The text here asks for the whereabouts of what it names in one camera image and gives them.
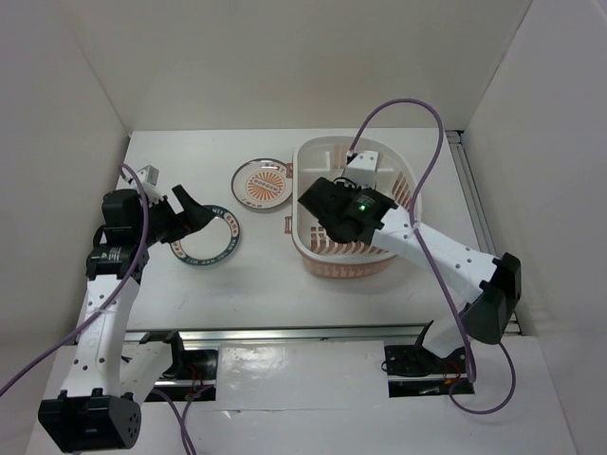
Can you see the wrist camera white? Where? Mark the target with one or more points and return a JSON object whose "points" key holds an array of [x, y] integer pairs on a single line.
{"points": [[143, 181], [361, 168]]}

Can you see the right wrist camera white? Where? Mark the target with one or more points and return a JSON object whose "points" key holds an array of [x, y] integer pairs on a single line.
{"points": [[361, 168]]}

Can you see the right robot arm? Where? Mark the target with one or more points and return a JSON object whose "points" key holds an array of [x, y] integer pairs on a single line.
{"points": [[490, 286]]}

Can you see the aluminium rail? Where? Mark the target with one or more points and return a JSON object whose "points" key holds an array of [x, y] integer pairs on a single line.
{"points": [[471, 194], [314, 333]]}

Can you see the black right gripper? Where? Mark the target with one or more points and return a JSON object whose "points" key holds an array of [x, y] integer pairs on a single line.
{"points": [[348, 190]]}

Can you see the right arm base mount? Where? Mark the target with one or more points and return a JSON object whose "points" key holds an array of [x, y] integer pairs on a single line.
{"points": [[413, 372]]}

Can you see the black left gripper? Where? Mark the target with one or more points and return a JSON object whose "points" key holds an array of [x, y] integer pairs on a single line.
{"points": [[193, 217]]}

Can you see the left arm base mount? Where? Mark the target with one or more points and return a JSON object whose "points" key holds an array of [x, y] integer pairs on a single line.
{"points": [[192, 377]]}

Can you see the aluminium rail front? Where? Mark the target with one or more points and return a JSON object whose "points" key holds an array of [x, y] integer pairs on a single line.
{"points": [[314, 333]]}

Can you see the aluminium rail right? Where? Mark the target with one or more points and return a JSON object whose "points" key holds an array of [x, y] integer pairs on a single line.
{"points": [[471, 194]]}

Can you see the white pink dish rack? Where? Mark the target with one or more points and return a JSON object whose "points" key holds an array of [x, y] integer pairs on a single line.
{"points": [[344, 258]]}

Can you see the plate with orange sunburst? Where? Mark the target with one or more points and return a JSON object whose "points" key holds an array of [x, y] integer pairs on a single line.
{"points": [[262, 183]]}

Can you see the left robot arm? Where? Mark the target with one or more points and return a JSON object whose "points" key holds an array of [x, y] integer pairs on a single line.
{"points": [[99, 404]]}

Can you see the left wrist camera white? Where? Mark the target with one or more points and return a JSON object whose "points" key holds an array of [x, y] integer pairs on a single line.
{"points": [[143, 181]]}

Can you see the plate with dark green rim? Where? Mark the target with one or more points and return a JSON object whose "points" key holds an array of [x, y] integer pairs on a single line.
{"points": [[211, 245]]}

